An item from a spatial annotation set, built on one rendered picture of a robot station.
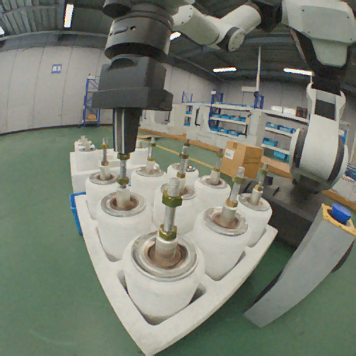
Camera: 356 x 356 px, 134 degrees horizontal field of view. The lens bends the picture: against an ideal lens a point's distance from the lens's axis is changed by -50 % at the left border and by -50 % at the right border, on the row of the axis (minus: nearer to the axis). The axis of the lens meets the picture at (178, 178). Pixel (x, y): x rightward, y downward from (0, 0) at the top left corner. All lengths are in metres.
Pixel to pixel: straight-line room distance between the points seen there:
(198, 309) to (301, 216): 0.49
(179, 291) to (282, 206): 0.52
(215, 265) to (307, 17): 0.69
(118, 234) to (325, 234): 0.31
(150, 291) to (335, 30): 0.74
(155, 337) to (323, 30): 0.78
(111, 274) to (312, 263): 0.31
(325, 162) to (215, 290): 0.41
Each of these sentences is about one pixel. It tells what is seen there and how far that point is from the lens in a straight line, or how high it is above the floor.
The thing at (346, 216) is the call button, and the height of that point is 0.33.
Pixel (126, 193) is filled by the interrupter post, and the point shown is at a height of 0.27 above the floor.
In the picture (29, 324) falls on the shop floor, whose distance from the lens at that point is 0.48.
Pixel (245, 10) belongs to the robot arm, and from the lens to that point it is 0.60.
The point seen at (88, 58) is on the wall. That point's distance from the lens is 6.84.
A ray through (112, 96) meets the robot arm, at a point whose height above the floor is 0.41.
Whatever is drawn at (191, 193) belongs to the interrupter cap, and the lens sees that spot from 0.30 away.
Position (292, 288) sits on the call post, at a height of 0.17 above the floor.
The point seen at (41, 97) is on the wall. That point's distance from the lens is 6.59.
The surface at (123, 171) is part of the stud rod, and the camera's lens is 0.23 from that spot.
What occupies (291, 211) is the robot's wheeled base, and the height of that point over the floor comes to 0.17.
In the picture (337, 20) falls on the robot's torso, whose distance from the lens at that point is 0.66.
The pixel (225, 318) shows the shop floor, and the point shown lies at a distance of 0.43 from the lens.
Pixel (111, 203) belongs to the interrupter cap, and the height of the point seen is 0.25.
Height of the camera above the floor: 0.39
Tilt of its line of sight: 21 degrees down
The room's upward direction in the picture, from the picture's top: 8 degrees clockwise
